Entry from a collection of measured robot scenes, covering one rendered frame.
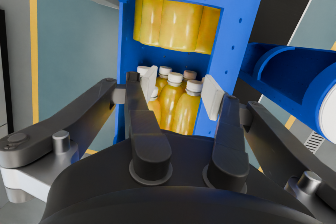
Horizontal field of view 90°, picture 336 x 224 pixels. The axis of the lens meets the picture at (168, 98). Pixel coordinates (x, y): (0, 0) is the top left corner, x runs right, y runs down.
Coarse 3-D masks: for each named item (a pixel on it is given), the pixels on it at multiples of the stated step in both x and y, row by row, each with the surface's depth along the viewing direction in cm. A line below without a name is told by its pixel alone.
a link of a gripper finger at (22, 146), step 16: (112, 80) 14; (80, 96) 10; (96, 96) 11; (64, 112) 8; (80, 112) 8; (96, 112) 10; (32, 128) 7; (48, 128) 7; (64, 128) 7; (80, 128) 8; (96, 128) 11; (0, 144) 6; (16, 144) 6; (32, 144) 6; (48, 144) 7; (80, 144) 9; (0, 160) 6; (16, 160) 6; (32, 160) 6; (16, 192) 6
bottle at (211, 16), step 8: (208, 8) 31; (216, 8) 31; (208, 16) 31; (216, 16) 31; (200, 24) 32; (208, 24) 32; (216, 24) 32; (200, 32) 33; (208, 32) 32; (200, 40) 33; (208, 40) 33; (200, 48) 33; (208, 48) 33
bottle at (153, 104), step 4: (156, 96) 42; (152, 100) 41; (156, 100) 42; (148, 104) 41; (152, 104) 41; (156, 104) 42; (152, 108) 41; (156, 108) 41; (160, 108) 43; (156, 112) 41; (160, 112) 43; (156, 116) 42; (160, 116) 43; (160, 120) 44
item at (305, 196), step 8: (304, 176) 7; (312, 176) 7; (288, 184) 7; (296, 184) 7; (304, 184) 7; (312, 184) 6; (320, 184) 6; (288, 192) 7; (296, 192) 7; (304, 192) 7; (312, 192) 7; (304, 200) 6; (312, 200) 6; (320, 200) 6; (312, 208) 6; (320, 208) 6; (328, 208) 6; (320, 216) 6; (328, 216) 6
